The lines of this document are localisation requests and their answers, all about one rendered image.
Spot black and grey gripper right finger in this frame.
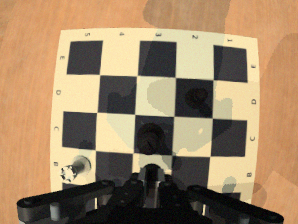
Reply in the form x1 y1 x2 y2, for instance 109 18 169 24
154 168 284 224

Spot white rook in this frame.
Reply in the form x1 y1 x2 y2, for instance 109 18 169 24
59 155 91 183

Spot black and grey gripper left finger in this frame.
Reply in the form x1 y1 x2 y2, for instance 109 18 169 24
17 167 148 224

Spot black and cream chessboard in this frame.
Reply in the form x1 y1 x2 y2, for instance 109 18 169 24
50 28 260 204

